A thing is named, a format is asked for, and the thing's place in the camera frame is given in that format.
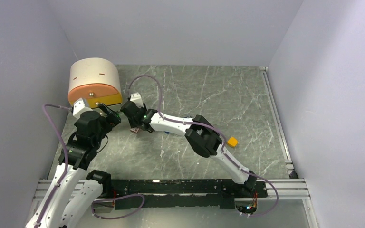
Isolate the red white staple box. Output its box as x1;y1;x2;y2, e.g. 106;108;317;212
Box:
130;127;140;134

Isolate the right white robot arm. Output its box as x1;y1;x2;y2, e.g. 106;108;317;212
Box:
120;101;257;197

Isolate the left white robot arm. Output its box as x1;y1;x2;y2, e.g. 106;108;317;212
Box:
26;101;121;228

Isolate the beige drawer cabinet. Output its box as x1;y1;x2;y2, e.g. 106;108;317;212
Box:
67;57;123;109

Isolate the orange yellow block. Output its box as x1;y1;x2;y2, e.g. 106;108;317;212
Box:
226;136;238;148

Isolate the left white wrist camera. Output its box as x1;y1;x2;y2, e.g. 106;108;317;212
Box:
72;98;92;119

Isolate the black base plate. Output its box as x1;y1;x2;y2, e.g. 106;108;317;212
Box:
94;179;268;210

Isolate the aluminium side rail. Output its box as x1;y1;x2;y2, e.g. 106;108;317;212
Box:
259;67;298;179

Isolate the aluminium front rail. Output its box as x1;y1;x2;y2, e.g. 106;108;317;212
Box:
33;178;311;202

